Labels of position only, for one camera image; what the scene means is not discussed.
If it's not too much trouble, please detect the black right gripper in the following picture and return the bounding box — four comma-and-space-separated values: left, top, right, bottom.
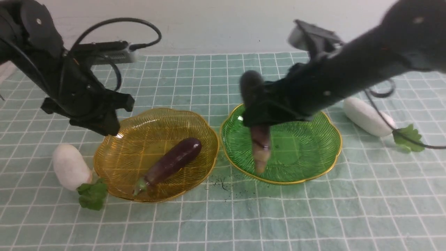
242, 63, 335, 127

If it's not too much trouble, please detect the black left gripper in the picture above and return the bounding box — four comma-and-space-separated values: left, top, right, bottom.
41, 76, 135, 136

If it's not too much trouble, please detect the purple eggplant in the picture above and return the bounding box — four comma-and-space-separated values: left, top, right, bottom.
239, 70, 271, 174
133, 138, 202, 196

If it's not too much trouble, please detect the white radish with leaves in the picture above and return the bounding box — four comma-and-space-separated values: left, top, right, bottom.
343, 97, 425, 152

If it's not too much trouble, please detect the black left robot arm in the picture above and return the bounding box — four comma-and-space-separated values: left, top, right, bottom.
0, 0, 135, 136

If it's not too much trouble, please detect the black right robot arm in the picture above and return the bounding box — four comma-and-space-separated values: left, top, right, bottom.
243, 0, 446, 127

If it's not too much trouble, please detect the green glass plate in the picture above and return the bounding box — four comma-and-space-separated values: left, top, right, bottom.
220, 105, 343, 185

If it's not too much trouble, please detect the amber glass plate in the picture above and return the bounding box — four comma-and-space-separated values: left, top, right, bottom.
93, 107, 220, 203

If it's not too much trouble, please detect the green checkered tablecloth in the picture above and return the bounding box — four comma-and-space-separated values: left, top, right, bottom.
0, 52, 446, 251

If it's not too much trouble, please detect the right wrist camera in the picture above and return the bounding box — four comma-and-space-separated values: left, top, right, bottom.
288, 19, 344, 60

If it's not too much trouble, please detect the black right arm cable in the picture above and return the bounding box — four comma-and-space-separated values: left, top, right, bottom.
364, 78, 446, 150

